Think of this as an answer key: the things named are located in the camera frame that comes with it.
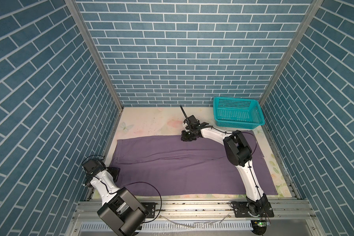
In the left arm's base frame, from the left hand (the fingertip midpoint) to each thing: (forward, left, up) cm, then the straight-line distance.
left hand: (115, 173), depth 82 cm
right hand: (+26, -37, -2) cm, 45 cm away
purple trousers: (+5, -31, -3) cm, 31 cm away
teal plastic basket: (+49, -84, -4) cm, 98 cm away
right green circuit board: (-25, -76, -3) cm, 80 cm away
